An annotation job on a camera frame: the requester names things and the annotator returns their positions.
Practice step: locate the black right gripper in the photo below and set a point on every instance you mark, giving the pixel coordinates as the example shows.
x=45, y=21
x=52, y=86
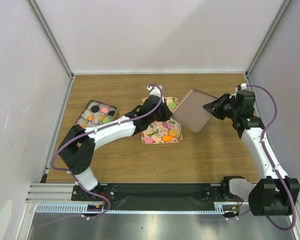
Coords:
x=215, y=106

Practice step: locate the gold cookie tin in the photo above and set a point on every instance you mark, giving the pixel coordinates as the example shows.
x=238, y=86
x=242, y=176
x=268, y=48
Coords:
x=101, y=104

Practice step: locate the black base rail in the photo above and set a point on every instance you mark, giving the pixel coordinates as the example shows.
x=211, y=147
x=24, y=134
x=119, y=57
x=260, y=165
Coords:
x=168, y=194

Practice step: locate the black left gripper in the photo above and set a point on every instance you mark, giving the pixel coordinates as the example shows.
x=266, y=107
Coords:
x=167, y=113

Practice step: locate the floral serving tray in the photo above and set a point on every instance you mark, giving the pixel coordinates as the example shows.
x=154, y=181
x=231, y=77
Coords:
x=157, y=130

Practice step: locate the black sandwich cookie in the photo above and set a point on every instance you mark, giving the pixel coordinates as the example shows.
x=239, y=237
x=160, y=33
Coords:
x=95, y=108
x=111, y=113

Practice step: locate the grey slotted cable duct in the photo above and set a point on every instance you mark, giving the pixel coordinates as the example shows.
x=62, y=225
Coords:
x=210, y=208

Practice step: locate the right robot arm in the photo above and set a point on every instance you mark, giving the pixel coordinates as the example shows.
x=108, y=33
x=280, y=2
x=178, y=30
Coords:
x=275, y=193

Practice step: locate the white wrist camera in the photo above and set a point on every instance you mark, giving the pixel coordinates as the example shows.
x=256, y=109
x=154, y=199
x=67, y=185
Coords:
x=155, y=90
x=241, y=86

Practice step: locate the brown chip cookie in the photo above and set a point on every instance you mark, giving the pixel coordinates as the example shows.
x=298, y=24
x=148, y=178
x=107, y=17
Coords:
x=101, y=117

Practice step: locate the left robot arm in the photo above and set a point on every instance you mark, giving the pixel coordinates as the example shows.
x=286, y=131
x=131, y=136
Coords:
x=79, y=145

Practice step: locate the white paper cupcake liner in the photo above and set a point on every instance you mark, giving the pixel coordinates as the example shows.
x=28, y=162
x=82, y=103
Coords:
x=85, y=115
x=95, y=118

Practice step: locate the orange swirl cookie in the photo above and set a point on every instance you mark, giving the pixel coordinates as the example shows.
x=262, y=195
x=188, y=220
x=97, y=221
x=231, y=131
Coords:
x=90, y=118

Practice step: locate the green round cookie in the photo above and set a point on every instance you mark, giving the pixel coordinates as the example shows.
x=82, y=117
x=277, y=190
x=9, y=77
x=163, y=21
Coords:
x=172, y=105
x=106, y=120

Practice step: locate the pink round cookie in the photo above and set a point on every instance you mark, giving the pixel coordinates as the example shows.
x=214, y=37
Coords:
x=148, y=140

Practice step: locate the pink tin lid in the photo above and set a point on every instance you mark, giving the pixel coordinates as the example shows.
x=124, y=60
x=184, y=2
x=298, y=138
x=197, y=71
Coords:
x=190, y=112

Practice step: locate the pink oval cookie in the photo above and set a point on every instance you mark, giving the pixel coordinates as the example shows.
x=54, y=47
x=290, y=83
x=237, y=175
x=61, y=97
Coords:
x=104, y=110

